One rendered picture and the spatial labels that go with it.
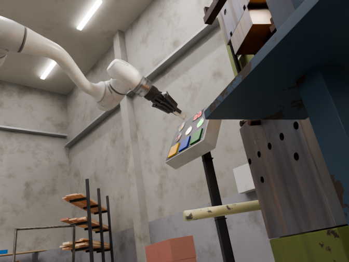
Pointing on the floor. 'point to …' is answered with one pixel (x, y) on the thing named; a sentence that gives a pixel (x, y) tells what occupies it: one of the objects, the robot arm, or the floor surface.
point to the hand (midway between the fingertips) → (179, 113)
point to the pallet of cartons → (172, 250)
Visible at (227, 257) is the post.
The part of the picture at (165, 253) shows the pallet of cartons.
